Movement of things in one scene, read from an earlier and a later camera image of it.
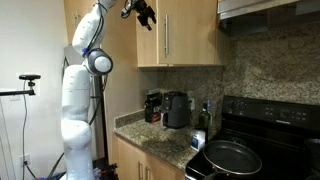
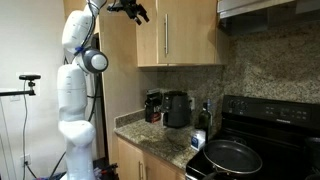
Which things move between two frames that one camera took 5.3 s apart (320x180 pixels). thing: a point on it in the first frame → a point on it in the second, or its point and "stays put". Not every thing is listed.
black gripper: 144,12 → 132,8
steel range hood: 256,16 stays put
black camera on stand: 23,92 stays put
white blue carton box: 198,138 stays put
